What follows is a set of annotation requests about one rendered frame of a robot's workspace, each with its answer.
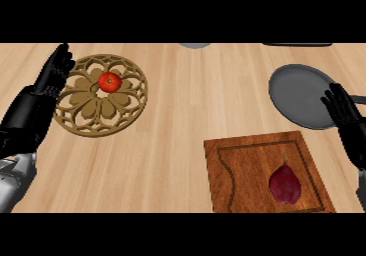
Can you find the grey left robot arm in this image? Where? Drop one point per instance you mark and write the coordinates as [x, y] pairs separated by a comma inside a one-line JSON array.
[[8, 185]]

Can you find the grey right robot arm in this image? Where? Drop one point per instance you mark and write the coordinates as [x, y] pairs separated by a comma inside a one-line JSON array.
[[365, 190]]

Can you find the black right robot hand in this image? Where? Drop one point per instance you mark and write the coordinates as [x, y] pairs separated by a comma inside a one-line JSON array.
[[352, 123]]

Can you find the ornate round wooden trivet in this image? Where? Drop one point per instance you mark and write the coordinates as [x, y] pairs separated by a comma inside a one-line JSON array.
[[99, 96]]

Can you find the grey round object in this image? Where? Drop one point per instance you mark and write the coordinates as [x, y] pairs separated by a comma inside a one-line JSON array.
[[194, 45]]

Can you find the brown wooden cutting board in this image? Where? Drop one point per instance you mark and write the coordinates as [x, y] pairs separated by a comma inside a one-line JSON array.
[[250, 173]]

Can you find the red apple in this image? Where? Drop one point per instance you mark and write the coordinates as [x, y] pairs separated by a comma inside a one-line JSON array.
[[110, 82]]

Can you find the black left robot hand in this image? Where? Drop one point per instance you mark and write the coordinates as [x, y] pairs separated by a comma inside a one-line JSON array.
[[31, 110]]

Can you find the grey frying pan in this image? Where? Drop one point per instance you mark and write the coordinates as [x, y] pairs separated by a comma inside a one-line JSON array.
[[299, 96]]

